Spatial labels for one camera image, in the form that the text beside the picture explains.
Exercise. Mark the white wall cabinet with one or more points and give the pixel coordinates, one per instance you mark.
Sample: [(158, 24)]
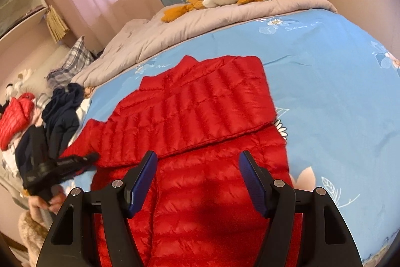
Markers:
[(18, 1)]

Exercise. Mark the white cloth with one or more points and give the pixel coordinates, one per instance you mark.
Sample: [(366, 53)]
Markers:
[(82, 109)]

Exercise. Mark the peach cloth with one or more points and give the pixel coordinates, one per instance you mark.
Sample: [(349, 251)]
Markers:
[(88, 91)]

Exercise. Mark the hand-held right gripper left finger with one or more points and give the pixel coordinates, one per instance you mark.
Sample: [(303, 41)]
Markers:
[(143, 179)]

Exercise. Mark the person's left forearm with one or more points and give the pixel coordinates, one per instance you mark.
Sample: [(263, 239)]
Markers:
[(31, 232)]

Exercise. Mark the navy clothes pile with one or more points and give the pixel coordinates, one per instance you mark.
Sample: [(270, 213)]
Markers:
[(59, 117)]

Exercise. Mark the red down jacket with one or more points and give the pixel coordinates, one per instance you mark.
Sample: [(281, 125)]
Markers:
[(193, 117)]

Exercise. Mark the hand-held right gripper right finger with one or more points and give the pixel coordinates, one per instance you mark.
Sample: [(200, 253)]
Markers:
[(253, 185)]

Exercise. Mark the crumpled red jacket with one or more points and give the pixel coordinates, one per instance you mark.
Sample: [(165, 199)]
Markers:
[(15, 120)]

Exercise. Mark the blue floral bedsheet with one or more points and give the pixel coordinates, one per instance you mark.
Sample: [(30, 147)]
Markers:
[(328, 98)]

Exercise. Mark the small white plush toy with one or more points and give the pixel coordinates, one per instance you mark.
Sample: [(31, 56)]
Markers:
[(18, 82)]

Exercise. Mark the plaid pillow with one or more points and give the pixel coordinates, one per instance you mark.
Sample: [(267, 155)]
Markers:
[(73, 60)]

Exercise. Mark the grey quilt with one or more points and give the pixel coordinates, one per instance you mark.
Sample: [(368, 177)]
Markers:
[(187, 32)]

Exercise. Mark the person's left hand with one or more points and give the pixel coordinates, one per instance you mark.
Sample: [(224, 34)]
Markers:
[(40, 201)]

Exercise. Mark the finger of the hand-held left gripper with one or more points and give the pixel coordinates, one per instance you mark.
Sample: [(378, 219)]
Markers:
[(82, 160)]

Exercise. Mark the yellowish hanging cloth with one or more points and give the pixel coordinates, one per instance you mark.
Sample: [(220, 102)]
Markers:
[(57, 24)]

